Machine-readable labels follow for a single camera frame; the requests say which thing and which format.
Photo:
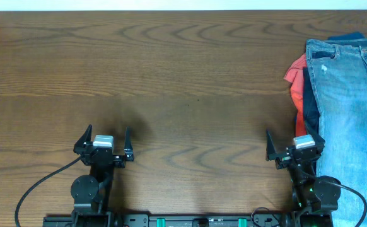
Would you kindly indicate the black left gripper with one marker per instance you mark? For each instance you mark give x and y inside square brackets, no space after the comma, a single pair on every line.
[120,162]

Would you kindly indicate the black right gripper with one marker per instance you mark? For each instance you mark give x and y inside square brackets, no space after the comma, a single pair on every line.
[284,159]

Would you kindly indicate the dark navy blue garment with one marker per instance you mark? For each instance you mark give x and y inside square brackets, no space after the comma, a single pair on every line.
[310,110]

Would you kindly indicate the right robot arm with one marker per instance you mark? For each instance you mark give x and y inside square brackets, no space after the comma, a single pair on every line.
[315,198]

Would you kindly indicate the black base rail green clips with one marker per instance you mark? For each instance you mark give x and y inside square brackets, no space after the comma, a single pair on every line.
[144,220]

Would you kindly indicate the teal blue garment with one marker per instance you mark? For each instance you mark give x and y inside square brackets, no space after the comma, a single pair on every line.
[348,36]

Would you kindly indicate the red orange garment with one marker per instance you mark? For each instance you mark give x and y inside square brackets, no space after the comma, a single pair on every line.
[294,75]

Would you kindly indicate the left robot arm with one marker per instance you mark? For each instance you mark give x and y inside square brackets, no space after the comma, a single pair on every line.
[91,192]

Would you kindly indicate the light blue denim jeans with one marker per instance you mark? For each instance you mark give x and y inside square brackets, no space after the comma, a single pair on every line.
[338,75]

